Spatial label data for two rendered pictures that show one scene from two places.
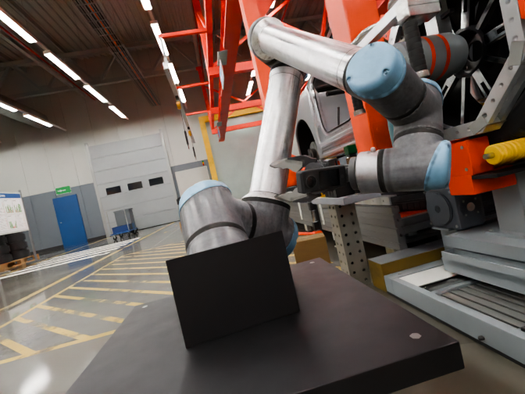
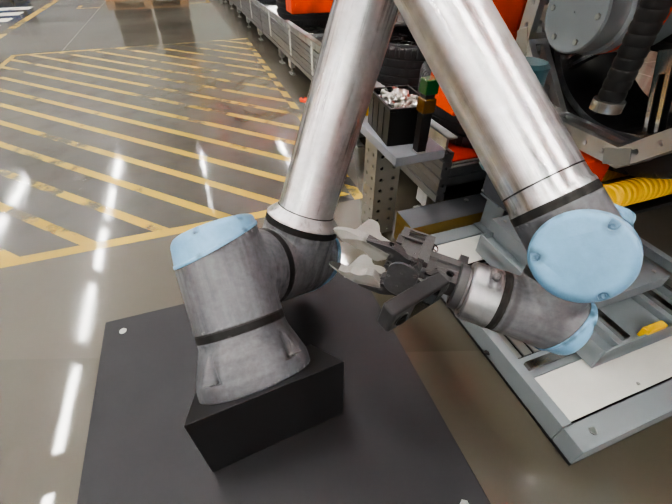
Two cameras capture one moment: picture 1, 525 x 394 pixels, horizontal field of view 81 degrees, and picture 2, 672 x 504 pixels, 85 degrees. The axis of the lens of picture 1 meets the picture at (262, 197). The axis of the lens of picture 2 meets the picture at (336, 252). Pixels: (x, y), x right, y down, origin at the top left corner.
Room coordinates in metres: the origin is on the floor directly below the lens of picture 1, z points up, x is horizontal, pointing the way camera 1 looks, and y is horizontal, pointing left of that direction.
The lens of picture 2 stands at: (0.33, 0.05, 0.96)
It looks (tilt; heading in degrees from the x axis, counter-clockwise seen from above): 41 degrees down; 349
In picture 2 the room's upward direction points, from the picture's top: straight up
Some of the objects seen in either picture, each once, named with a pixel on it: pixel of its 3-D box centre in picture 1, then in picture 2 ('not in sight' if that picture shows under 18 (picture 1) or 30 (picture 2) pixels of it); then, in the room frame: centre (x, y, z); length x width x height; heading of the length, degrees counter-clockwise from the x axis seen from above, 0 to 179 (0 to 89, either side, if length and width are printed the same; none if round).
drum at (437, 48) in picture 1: (424, 59); (619, 8); (0.99, -0.60, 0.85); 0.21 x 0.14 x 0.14; 99
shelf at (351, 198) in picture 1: (341, 197); (389, 130); (1.49, -0.37, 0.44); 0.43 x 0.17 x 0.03; 9
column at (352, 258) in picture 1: (348, 241); (380, 183); (1.52, -0.37, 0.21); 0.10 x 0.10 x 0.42; 9
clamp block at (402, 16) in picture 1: (417, 8); not in sight; (0.80, -0.50, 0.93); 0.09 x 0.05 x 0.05; 99
